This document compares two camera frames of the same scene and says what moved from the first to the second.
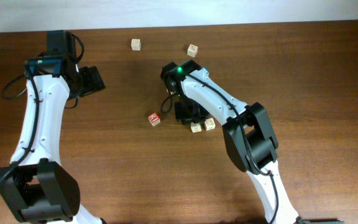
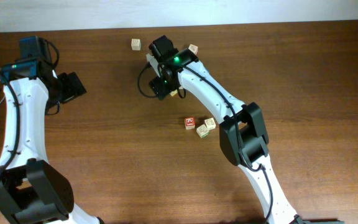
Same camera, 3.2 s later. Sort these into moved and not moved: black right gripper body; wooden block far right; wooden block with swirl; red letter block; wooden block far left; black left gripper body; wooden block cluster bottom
Moved: black left gripper body; red letter block; black right gripper body; wooden block cluster bottom
Not moved: wooden block with swirl; wooden block far right; wooden block far left
